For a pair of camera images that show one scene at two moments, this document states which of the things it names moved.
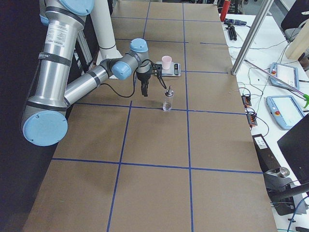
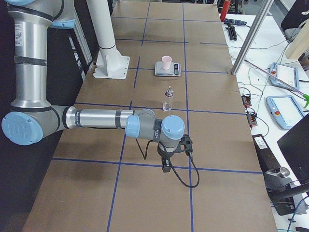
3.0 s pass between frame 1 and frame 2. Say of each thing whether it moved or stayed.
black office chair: stayed
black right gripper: moved
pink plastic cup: stayed
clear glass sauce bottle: stayed
